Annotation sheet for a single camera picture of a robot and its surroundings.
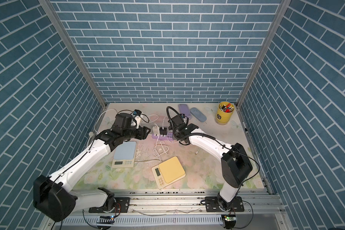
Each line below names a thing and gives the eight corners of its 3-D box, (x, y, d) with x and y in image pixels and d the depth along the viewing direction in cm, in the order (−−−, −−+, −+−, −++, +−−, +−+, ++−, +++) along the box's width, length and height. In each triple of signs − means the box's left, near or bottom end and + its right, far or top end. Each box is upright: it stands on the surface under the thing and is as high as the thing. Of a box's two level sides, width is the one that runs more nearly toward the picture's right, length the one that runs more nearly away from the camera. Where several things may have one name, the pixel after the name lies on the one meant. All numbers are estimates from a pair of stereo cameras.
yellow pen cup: (215, 124, 109) (219, 113, 99) (213, 113, 117) (217, 101, 107) (231, 124, 109) (236, 113, 99) (227, 113, 117) (232, 101, 107)
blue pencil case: (201, 123, 111) (202, 121, 109) (189, 111, 119) (189, 108, 117) (206, 120, 113) (207, 118, 111) (194, 108, 121) (194, 106, 119)
